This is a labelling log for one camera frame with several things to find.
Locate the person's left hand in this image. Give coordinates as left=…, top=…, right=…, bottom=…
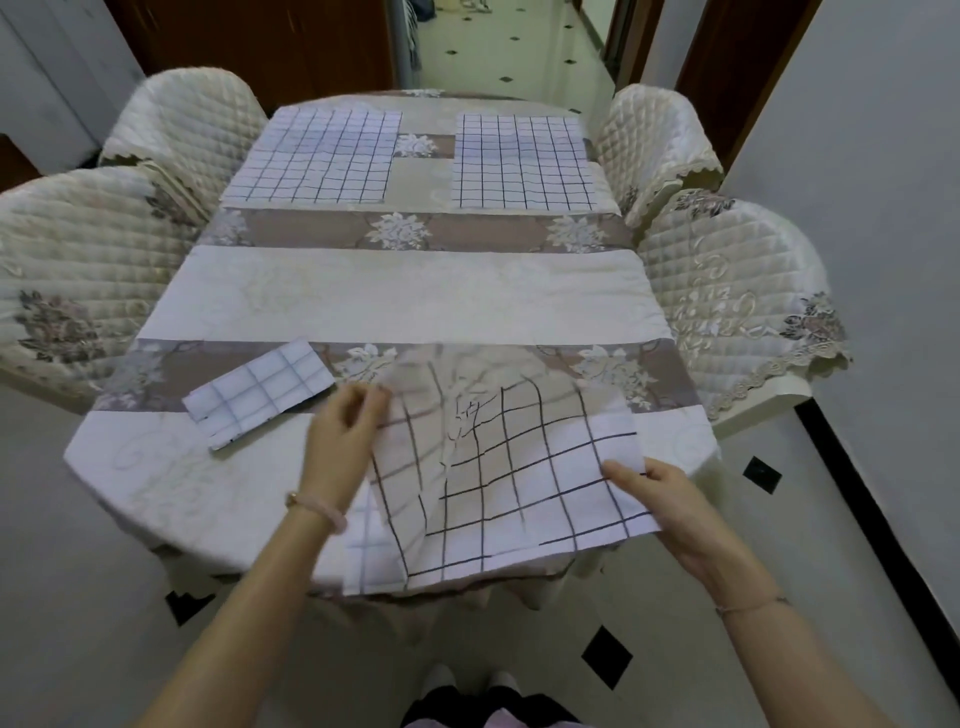
left=296, top=382, right=392, bottom=519

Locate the person's right hand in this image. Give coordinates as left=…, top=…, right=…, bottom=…
left=602, top=457, right=783, bottom=610

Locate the white black-grid cloth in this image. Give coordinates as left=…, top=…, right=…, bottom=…
left=367, top=341, right=663, bottom=595

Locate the person's right forearm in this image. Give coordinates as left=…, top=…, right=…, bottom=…
left=716, top=596, right=897, bottom=728

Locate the person's left forearm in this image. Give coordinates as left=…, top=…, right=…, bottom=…
left=138, top=498, right=348, bottom=728

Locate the folded white grid cloth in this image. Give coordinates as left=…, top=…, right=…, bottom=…
left=182, top=337, right=337, bottom=452

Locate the floral striped tablecloth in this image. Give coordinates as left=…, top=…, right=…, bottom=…
left=63, top=89, right=722, bottom=610

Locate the white blue-grid cloth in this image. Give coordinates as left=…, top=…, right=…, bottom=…
left=342, top=480, right=411, bottom=598

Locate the quilted cream covered chair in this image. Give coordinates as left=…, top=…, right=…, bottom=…
left=97, top=66, right=269, bottom=202
left=595, top=83, right=726, bottom=231
left=0, top=165, right=205, bottom=415
left=636, top=188, right=853, bottom=441

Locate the flat white grid cloth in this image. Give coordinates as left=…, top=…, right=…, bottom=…
left=452, top=113, right=600, bottom=213
left=220, top=106, right=404, bottom=208

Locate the black baseboard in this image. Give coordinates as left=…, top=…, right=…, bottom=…
left=795, top=399, right=960, bottom=702

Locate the person's dark clothing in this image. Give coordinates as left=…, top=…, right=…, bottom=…
left=400, top=685, right=595, bottom=728

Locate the brown wooden door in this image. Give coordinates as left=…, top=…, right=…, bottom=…
left=104, top=0, right=396, bottom=115

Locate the white cabinet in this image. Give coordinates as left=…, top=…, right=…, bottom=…
left=0, top=0, right=145, bottom=175

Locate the pink bead bracelet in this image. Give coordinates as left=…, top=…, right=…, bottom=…
left=285, top=491, right=349, bottom=536

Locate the thin string bracelet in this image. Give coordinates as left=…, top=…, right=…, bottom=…
left=714, top=595, right=790, bottom=618

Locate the brown wooden door frame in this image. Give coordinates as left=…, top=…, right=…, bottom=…
left=674, top=0, right=823, bottom=172

